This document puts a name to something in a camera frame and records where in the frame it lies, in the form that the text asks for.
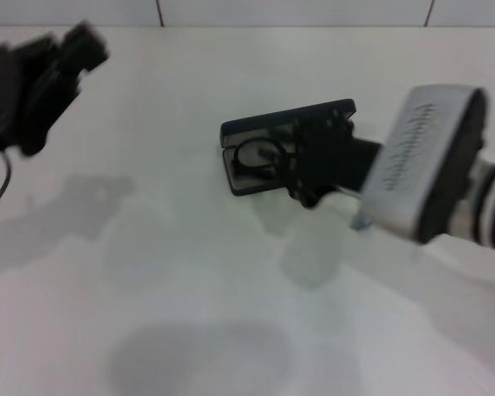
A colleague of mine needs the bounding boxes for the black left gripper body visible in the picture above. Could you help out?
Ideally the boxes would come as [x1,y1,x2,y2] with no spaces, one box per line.
[0,35,83,162]

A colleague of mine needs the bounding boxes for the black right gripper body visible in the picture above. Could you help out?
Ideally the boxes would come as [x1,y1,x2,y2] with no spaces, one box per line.
[290,123,383,210]

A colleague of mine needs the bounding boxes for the black glasses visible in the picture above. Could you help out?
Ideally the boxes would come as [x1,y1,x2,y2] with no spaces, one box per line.
[232,139,298,183]

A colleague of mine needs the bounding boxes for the black glasses case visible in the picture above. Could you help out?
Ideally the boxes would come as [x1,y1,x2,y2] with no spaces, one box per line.
[220,98,358,197]

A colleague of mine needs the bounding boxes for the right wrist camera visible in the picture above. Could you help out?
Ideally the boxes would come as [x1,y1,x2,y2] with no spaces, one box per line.
[360,84,493,245]

